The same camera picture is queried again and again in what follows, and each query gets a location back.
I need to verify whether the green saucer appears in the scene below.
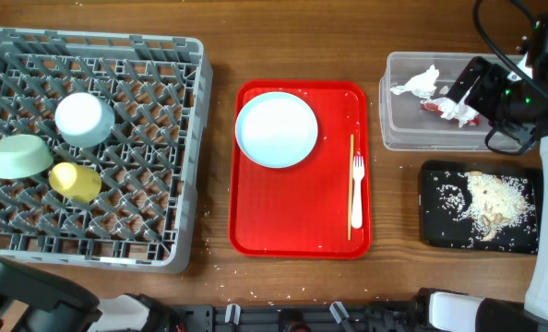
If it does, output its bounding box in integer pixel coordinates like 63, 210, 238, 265
0, 135, 54, 180

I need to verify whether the red snack wrapper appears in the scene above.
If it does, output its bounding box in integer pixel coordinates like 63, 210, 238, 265
421, 101, 481, 126

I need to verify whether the white tissue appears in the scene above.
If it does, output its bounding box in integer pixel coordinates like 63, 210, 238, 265
390, 65, 439, 100
427, 86, 480, 128

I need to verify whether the small light blue bowl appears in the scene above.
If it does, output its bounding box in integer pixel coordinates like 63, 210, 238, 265
54, 92, 115, 148

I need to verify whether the yellow cup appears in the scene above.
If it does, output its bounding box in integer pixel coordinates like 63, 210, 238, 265
48, 162, 102, 203

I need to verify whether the food scraps and rice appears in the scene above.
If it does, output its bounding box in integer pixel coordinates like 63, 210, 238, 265
435, 171, 536, 242

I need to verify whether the wooden chopstick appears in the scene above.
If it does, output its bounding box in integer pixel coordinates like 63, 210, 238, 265
347, 134, 354, 241

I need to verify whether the white plastic fork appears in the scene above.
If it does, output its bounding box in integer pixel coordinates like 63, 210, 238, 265
351, 155, 365, 229

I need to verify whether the large light blue plate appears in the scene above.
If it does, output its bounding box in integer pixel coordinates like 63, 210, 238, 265
234, 91, 319, 169

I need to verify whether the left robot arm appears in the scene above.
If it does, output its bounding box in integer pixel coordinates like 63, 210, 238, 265
0, 135, 186, 331

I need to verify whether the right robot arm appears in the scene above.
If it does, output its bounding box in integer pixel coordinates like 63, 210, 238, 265
425, 4, 548, 331

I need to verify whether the grey dishwasher rack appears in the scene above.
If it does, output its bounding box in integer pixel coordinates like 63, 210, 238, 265
0, 28, 213, 273

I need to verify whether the clear plastic bin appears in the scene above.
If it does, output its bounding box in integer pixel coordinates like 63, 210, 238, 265
378, 51, 546, 153

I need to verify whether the black plastic tray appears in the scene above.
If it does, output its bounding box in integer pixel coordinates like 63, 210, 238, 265
418, 160, 543, 255

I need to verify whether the red plastic tray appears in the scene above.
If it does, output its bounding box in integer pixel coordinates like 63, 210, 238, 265
228, 79, 373, 259

